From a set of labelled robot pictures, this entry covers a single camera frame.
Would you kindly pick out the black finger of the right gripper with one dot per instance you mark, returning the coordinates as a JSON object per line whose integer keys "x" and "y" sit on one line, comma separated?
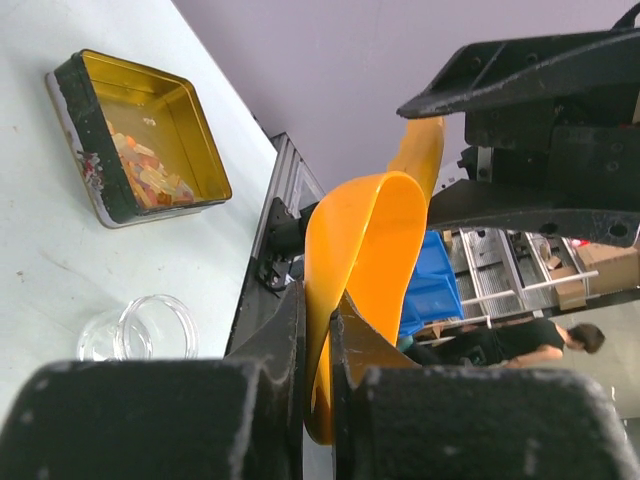
{"x": 485, "y": 75}
{"x": 530, "y": 215}

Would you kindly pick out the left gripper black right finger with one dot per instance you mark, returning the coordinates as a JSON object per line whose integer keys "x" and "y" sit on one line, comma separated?
{"x": 394, "y": 419}

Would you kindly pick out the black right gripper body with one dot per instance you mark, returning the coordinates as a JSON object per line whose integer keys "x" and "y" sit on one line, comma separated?
{"x": 555, "y": 143}

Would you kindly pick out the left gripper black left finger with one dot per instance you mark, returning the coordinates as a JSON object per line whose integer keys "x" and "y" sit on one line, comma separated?
{"x": 240, "y": 417}

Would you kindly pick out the orange plastic scoop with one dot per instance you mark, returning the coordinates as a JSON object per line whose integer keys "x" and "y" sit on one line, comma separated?
{"x": 363, "y": 240}

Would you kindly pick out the tin with popsicle candies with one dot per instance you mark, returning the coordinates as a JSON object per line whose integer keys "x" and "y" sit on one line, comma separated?
{"x": 139, "y": 137}

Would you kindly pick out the blue plastic bin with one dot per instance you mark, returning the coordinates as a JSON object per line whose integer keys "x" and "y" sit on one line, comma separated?
{"x": 432, "y": 294}

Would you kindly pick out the clear glass jar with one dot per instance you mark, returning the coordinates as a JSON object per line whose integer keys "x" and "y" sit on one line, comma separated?
{"x": 151, "y": 327}

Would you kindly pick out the person in black shirt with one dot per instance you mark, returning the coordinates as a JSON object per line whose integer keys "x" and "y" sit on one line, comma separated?
{"x": 523, "y": 344}

